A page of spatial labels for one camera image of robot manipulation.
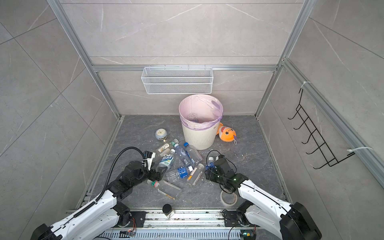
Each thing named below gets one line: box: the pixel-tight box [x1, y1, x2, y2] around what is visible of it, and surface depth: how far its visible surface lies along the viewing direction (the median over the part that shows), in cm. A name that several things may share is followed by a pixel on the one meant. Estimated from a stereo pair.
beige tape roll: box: [220, 190, 238, 206], surface depth 81 cm
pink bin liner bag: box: [179, 94, 224, 131], surface depth 95 cm
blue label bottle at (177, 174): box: [165, 165, 193, 183], surface depth 85 cm
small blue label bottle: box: [205, 156, 216, 170], surface depth 87 cm
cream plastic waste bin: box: [181, 120, 220, 151], surface depth 89 cm
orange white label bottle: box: [187, 163, 205, 186], surface depth 87 cm
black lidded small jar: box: [162, 203, 176, 219], surface depth 70 cm
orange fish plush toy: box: [216, 122, 238, 145], surface depth 100 cm
